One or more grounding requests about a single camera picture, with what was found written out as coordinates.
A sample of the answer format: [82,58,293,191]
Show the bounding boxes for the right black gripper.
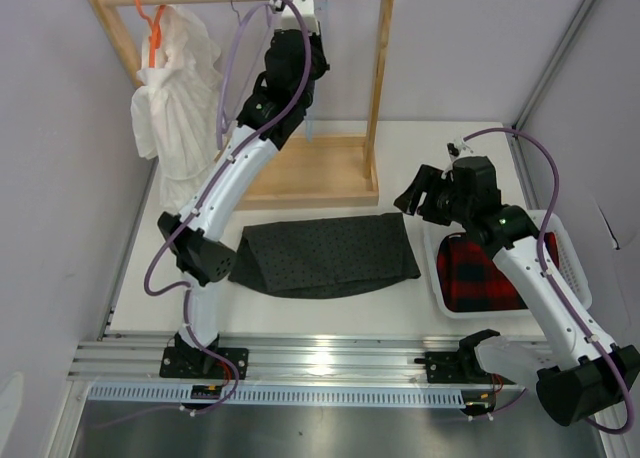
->
[395,164,473,227]

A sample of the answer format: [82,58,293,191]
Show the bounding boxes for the light blue wire hanger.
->
[305,0,331,143]

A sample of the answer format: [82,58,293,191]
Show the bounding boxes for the grey dotted skirt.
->
[229,213,421,300]

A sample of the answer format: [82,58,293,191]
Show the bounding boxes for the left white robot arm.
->
[158,29,330,378]

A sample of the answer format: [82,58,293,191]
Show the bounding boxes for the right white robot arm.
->
[394,156,639,434]

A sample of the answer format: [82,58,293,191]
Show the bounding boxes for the purple plastic hanger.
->
[215,0,273,151]

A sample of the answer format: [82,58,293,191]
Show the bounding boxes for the orange plastic hanger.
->
[134,0,166,68]

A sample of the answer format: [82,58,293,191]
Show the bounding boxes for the red black plaid garment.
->
[435,230,560,315]

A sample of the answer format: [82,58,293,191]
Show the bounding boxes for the wooden clothes rack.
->
[89,0,394,210]

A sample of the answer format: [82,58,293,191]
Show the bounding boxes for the white ruffled garment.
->
[130,5,222,213]

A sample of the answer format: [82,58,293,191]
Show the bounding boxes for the white plastic basket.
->
[423,216,592,319]

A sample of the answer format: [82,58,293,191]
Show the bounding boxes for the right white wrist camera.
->
[446,137,474,161]

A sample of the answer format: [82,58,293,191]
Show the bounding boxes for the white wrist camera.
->
[446,137,474,161]
[270,0,320,35]

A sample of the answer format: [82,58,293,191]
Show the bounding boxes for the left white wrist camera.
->
[270,0,320,35]

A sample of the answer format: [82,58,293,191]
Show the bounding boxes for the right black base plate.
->
[413,351,473,384]

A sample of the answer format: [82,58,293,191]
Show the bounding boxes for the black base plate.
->
[413,351,473,384]
[159,346,249,380]

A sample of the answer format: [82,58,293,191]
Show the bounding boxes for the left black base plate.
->
[159,346,249,380]

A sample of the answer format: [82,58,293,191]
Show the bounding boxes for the white slotted cable duct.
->
[88,382,465,409]

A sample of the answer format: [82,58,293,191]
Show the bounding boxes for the aluminium mounting rail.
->
[67,334,460,385]

